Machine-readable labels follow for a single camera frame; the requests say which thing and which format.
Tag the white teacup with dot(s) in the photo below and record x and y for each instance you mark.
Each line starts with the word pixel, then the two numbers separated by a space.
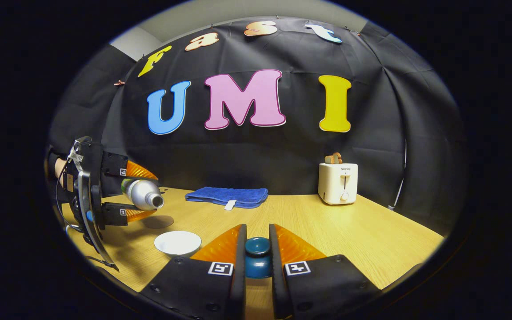
pixel 177 243

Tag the silver green water bottle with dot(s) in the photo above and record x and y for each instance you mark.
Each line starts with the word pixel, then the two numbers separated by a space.
pixel 142 194

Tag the brown bread slice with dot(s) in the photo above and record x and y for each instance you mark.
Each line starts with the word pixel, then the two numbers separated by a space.
pixel 333 158

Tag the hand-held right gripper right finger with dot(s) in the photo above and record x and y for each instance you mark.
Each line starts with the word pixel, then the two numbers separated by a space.
pixel 322 289

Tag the round brown coaster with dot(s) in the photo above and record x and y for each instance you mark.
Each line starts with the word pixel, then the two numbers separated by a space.
pixel 160 222

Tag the black backdrop cloth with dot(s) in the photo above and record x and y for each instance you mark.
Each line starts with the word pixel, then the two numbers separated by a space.
pixel 256 151

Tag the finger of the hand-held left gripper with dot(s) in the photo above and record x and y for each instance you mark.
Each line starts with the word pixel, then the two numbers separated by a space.
pixel 114 165
pixel 113 213

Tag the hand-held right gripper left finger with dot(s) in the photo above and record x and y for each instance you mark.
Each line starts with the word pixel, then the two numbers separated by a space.
pixel 194 289

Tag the blue folded towel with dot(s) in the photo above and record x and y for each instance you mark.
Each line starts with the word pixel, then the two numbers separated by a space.
pixel 225 195

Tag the dark teal teacup lid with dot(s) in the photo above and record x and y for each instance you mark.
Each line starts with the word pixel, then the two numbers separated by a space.
pixel 257 262

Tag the white toaster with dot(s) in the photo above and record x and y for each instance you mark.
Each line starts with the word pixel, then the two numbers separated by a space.
pixel 337 186

